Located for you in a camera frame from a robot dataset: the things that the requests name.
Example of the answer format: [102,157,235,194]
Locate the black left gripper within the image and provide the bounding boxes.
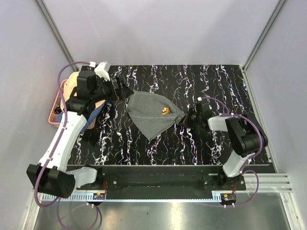
[91,75,134,103]

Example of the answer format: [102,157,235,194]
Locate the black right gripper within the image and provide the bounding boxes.
[177,107,202,129]

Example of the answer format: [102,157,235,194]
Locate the gold spoon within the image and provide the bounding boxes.
[161,106,172,115]

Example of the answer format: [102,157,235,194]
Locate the grey cloth napkin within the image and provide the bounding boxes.
[127,91,185,141]

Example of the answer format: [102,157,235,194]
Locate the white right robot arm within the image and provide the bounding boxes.
[178,102,268,190]

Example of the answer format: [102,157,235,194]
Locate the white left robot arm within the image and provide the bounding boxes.
[26,70,133,198]

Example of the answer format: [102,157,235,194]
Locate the blue cloth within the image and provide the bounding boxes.
[64,103,105,136]

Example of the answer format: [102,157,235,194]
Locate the peach bucket hat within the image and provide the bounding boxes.
[60,72,106,112]

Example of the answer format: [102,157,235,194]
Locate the pink plastic bin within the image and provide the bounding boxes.
[48,92,61,128]

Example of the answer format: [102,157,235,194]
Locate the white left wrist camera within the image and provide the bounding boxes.
[89,61,110,81]

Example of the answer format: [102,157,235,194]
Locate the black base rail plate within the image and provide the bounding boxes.
[82,165,246,202]

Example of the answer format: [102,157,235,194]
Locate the left aluminium frame post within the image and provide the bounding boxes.
[34,0,74,63]

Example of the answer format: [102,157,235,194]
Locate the aluminium frame post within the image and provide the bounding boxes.
[242,0,287,71]
[34,0,74,63]

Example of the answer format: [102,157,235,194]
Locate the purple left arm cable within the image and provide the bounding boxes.
[34,61,103,230]

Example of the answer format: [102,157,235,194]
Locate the right aluminium frame post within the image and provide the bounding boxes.
[242,0,287,71]

